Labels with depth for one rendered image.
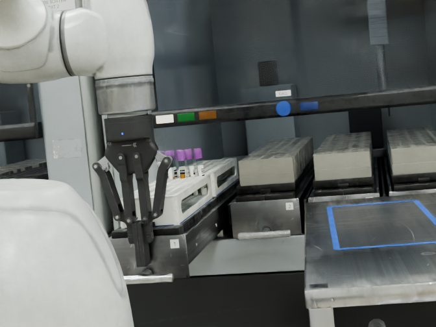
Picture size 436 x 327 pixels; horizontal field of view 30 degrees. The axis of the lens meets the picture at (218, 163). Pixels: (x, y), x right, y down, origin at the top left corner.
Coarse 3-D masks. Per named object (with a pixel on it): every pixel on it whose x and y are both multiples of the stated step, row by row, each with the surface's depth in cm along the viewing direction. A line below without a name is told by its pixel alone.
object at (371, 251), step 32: (320, 224) 118; (352, 224) 116; (384, 224) 114; (416, 224) 111; (320, 256) 97; (352, 256) 96; (384, 256) 94; (416, 256) 92; (320, 288) 82; (352, 288) 82; (384, 288) 81; (416, 288) 81; (320, 320) 82
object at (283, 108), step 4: (280, 104) 160; (284, 104) 160; (288, 104) 160; (276, 108) 161; (280, 108) 161; (284, 108) 160; (288, 108) 160; (280, 112) 161; (284, 112) 160; (288, 112) 160
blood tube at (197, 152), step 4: (196, 152) 158; (200, 152) 158; (196, 156) 158; (200, 156) 158; (196, 160) 159; (200, 160) 158; (200, 164) 158; (200, 168) 159; (200, 172) 159; (200, 188) 159; (204, 188) 159; (200, 192) 159; (204, 192) 159
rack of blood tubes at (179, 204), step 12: (168, 180) 156; (180, 180) 154; (192, 180) 153; (204, 180) 155; (168, 192) 139; (180, 192) 136; (192, 192) 144; (168, 204) 132; (180, 204) 135; (192, 204) 150; (168, 216) 133; (180, 216) 134
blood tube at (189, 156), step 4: (188, 152) 158; (192, 152) 159; (188, 156) 158; (192, 156) 159; (188, 160) 159; (192, 160) 159; (188, 164) 159; (192, 164) 159; (188, 168) 159; (192, 168) 159; (188, 172) 159; (192, 172) 159; (196, 192) 159
